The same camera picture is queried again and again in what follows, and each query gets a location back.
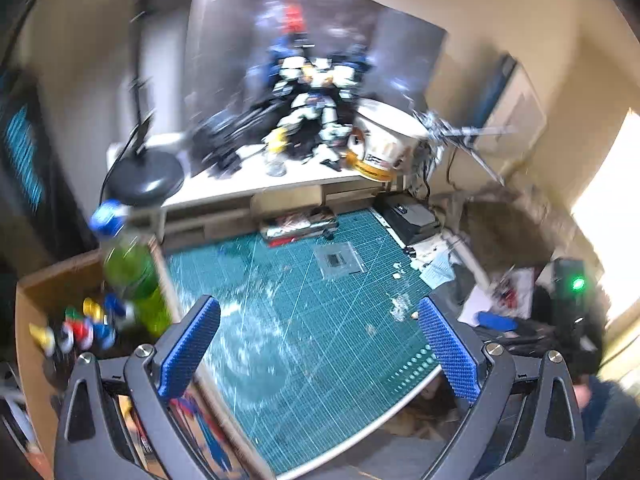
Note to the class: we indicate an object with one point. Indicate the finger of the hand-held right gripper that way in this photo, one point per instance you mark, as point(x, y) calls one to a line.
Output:
point(497, 322)

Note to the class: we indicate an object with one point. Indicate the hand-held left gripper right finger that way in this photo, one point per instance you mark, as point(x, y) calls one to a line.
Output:
point(450, 350)

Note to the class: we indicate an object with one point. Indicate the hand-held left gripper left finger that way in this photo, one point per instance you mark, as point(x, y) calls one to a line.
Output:
point(187, 347)

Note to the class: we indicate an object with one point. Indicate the brown cardboard box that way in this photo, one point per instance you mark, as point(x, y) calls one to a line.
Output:
point(40, 290)

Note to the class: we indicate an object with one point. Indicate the person's right forearm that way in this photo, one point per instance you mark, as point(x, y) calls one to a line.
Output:
point(612, 410)

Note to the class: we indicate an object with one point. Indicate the white paper sheets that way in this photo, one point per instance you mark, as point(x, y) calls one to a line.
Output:
point(442, 272)

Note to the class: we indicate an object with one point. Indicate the green bottle with blue cap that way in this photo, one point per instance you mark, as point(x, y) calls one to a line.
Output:
point(135, 280)

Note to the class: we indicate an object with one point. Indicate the row of small paint bottles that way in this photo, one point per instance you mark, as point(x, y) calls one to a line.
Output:
point(80, 330)

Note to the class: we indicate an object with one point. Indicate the green cutting mat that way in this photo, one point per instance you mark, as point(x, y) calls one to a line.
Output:
point(310, 320)

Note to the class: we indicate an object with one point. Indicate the black flat device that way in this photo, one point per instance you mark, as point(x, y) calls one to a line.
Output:
point(412, 220)

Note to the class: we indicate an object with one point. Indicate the grey square plate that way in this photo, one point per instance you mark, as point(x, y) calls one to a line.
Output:
point(339, 260)

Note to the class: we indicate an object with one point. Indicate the white desk riser shelf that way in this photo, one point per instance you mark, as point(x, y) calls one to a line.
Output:
point(235, 190)

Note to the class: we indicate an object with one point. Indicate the black desk lamp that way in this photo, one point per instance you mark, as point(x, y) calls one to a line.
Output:
point(145, 177)

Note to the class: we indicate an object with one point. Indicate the silver winged model piece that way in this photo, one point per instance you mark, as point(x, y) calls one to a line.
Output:
point(450, 135)

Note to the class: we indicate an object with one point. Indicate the small glass jar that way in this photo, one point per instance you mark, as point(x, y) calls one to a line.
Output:
point(276, 162)

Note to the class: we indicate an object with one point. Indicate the dark model kit parts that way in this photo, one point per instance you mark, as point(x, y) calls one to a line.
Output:
point(227, 140)

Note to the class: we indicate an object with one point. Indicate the white paper bowl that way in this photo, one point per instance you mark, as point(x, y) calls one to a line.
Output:
point(382, 140)

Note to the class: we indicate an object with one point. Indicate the black computer case blue lights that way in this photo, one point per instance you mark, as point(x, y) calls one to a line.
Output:
point(22, 160)

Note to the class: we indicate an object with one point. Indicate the white and blue robot model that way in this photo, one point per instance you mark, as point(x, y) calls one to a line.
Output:
point(312, 90)

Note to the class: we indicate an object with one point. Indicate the framed wall board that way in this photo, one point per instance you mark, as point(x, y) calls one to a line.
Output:
point(515, 100)

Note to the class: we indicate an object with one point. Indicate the dark wall poster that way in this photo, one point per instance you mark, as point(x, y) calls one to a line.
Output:
point(220, 35)

